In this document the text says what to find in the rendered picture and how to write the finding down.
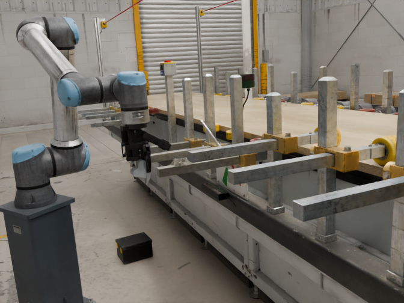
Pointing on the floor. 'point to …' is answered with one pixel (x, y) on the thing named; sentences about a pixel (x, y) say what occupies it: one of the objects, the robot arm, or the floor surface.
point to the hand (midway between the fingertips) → (148, 180)
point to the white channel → (246, 41)
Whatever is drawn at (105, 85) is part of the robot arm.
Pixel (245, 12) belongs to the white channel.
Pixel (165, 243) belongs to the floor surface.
